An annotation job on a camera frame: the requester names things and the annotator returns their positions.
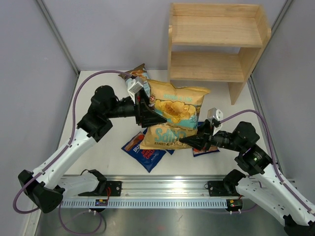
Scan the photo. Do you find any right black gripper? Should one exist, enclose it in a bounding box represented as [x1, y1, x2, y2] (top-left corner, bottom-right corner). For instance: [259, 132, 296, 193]
[181, 118, 244, 152]

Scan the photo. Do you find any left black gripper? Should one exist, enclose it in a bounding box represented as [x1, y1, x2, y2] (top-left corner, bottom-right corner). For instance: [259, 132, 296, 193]
[105, 88, 166, 127]

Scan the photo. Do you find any large yellow kettle chips bag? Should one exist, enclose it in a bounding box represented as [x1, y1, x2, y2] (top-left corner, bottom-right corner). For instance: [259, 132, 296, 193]
[140, 80, 210, 150]

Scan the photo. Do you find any light blue cassava chips bag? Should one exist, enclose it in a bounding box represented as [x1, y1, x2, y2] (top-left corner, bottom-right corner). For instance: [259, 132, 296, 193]
[126, 63, 151, 95]

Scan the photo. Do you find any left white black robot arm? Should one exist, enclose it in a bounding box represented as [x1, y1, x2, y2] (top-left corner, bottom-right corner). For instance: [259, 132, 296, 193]
[18, 86, 166, 213]

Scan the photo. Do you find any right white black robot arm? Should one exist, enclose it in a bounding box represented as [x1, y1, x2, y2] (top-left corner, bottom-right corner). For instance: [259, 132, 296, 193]
[179, 120, 315, 236]

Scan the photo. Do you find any blue Burts chips bag right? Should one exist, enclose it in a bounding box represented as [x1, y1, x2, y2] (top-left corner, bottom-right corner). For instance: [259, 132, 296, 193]
[191, 121, 221, 158]

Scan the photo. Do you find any blue burts chips bag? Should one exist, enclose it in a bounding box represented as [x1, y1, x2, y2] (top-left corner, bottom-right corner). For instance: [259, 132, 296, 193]
[121, 128, 166, 173]
[191, 121, 221, 158]
[166, 149, 175, 155]

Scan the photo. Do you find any blue Burts chips bag middle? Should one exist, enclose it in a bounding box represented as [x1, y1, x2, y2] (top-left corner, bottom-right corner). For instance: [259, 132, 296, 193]
[166, 149, 175, 155]

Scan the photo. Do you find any blue Burts chips bag left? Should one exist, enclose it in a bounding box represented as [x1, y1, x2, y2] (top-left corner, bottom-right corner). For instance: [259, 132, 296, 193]
[121, 128, 166, 173]

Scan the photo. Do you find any wooden two-tier shelf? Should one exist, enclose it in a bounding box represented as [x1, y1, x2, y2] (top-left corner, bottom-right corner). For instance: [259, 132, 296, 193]
[167, 3, 271, 105]

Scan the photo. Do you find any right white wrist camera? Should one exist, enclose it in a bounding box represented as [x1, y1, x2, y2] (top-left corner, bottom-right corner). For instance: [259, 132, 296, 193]
[207, 108, 223, 134]

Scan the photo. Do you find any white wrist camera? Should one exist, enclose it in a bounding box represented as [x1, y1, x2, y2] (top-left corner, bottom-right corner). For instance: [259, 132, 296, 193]
[126, 76, 143, 99]
[207, 108, 223, 134]

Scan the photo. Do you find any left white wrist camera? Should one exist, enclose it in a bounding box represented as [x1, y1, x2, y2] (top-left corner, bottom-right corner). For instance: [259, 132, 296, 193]
[126, 76, 143, 99]

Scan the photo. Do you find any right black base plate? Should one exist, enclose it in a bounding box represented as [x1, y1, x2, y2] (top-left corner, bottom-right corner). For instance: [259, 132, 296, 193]
[204, 180, 240, 197]

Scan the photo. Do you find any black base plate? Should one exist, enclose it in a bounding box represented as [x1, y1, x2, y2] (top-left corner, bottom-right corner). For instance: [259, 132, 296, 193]
[78, 180, 122, 197]
[204, 180, 240, 197]

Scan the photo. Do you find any aluminium mounting rail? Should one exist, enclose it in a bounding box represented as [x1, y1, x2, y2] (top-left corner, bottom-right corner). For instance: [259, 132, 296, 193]
[59, 174, 297, 200]

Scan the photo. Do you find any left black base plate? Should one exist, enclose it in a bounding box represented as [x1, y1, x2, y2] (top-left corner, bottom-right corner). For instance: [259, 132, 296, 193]
[78, 180, 122, 197]

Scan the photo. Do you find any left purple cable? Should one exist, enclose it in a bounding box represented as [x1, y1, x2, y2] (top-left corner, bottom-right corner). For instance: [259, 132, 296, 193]
[12, 70, 133, 236]

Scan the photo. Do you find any white slotted cable duct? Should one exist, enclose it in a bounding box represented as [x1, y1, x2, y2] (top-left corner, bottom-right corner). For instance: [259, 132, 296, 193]
[62, 198, 227, 209]

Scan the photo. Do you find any left aluminium frame post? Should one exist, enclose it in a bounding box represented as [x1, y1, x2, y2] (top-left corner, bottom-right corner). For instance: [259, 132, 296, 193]
[34, 0, 80, 77]

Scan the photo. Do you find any aluminium frame post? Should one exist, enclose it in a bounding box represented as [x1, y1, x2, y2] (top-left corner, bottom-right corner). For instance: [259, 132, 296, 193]
[34, 0, 80, 77]
[249, 0, 296, 85]

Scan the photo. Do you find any right aluminium frame post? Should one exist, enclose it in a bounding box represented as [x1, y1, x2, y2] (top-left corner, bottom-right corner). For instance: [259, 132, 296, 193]
[249, 0, 296, 85]

